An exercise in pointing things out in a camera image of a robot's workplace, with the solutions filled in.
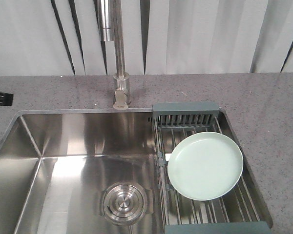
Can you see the roll-up steel drying rack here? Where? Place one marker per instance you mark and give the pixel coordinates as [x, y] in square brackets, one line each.
[241, 211]

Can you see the white pleated curtain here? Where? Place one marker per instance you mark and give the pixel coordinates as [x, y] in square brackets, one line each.
[61, 37]

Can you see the chrome kitchen faucet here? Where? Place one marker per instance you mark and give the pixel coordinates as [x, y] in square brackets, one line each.
[109, 15]

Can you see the round steel sink drain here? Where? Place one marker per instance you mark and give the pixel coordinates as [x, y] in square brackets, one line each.
[125, 204]

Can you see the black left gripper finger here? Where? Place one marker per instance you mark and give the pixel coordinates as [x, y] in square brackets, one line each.
[6, 99]

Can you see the mint green round plate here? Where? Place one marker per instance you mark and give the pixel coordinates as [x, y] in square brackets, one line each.
[205, 166]

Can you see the stainless steel sink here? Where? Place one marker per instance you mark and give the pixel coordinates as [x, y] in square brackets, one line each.
[55, 165]

